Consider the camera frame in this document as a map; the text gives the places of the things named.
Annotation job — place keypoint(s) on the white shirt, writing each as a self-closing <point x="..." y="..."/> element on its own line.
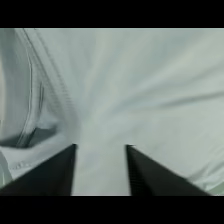
<point x="133" y="83"/>

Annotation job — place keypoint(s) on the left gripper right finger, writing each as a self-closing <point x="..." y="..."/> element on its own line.
<point x="150" y="178"/>

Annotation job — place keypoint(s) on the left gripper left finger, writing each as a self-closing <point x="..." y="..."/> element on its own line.
<point x="53" y="176"/>

